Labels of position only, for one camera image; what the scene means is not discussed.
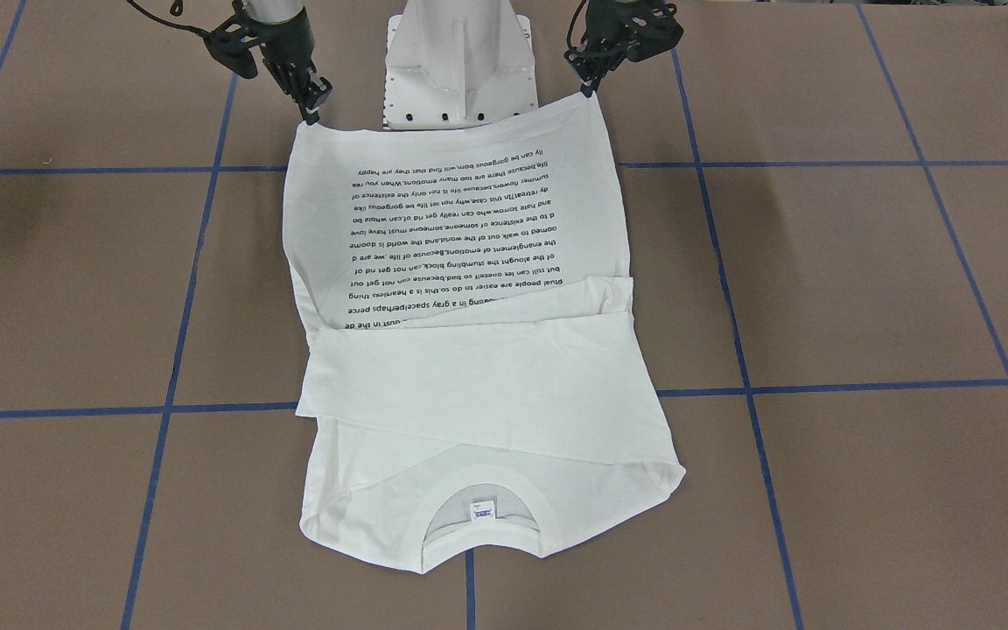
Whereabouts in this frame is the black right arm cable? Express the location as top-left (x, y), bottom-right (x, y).
top-left (126, 0), bottom-right (212, 38)

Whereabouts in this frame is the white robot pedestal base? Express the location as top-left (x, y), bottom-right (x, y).
top-left (383, 1), bottom-right (537, 130)

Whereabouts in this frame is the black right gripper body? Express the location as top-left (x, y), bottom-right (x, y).
top-left (260, 17), bottom-right (331, 102)

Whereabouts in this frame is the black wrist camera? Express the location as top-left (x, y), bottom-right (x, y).
top-left (201, 15), bottom-right (259, 80)
top-left (626, 1), bottom-right (684, 62)

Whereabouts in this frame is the white long-sleeve printed shirt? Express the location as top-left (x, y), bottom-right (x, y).
top-left (283, 94), bottom-right (685, 574)

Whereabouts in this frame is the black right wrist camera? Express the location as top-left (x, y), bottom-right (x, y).
top-left (201, 15), bottom-right (259, 80)

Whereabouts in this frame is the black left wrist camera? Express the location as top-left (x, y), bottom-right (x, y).
top-left (626, 1), bottom-right (684, 62)

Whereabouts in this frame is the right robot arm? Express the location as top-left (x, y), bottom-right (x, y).
top-left (241, 1), bottom-right (333, 125)

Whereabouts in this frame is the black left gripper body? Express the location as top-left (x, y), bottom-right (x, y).
top-left (570, 1), bottom-right (636, 74)

